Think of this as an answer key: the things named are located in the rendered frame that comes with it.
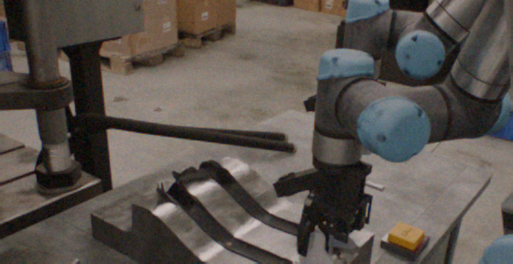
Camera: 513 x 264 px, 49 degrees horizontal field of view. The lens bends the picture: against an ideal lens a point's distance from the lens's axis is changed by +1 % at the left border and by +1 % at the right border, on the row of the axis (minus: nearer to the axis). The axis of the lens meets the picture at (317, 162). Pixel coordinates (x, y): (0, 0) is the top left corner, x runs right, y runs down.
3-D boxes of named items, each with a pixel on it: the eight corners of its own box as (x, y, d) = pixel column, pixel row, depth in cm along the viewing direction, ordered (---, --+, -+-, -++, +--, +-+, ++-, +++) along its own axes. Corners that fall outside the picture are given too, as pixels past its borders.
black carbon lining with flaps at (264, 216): (331, 244, 104) (335, 201, 100) (281, 287, 92) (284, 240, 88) (195, 186, 120) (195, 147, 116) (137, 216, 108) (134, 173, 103)
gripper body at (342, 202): (344, 248, 80) (354, 176, 75) (297, 228, 84) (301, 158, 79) (369, 226, 86) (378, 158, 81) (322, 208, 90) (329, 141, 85)
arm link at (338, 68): (337, 64, 68) (309, 47, 75) (329, 145, 73) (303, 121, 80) (390, 61, 71) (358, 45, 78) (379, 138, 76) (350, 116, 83)
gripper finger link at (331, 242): (350, 272, 90) (350, 232, 85) (320, 258, 93) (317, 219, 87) (359, 260, 92) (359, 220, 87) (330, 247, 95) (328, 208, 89)
